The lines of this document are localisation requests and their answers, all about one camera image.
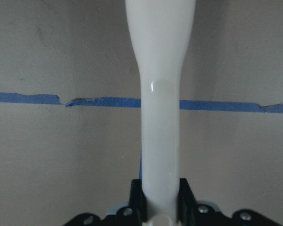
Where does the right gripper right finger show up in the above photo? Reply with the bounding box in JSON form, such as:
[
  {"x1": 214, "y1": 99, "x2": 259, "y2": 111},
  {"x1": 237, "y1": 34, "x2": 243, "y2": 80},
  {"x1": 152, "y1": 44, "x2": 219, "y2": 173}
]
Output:
[{"x1": 176, "y1": 178, "x2": 283, "y2": 226}]

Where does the beige hand brush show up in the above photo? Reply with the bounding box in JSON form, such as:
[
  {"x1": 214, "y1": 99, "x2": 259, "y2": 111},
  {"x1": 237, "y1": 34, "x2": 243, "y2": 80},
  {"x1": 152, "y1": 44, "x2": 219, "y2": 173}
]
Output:
[{"x1": 125, "y1": 0, "x2": 196, "y2": 226}]

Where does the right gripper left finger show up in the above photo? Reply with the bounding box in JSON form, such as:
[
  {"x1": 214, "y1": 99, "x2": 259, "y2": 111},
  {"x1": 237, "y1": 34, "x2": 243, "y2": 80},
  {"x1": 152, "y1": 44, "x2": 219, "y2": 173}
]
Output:
[{"x1": 65, "y1": 179, "x2": 148, "y2": 226}]

